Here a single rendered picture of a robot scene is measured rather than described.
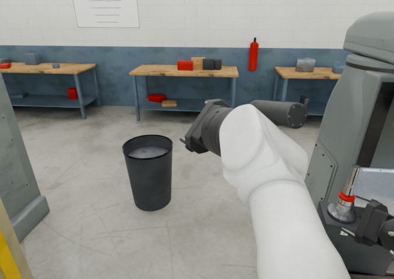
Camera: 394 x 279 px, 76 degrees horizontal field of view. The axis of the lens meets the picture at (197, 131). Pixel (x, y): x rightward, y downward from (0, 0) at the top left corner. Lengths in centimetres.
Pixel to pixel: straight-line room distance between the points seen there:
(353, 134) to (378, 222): 60
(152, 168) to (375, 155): 163
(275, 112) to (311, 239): 18
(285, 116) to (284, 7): 469
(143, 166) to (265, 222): 206
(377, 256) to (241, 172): 85
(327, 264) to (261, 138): 13
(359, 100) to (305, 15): 385
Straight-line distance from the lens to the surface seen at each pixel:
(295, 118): 35
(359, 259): 109
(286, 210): 25
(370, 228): 85
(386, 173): 147
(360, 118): 134
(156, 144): 265
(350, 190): 96
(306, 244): 23
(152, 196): 249
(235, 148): 30
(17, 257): 158
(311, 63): 465
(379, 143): 139
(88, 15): 547
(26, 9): 610
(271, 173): 27
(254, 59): 484
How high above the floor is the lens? 174
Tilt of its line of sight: 25 degrees down
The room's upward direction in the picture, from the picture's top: straight up
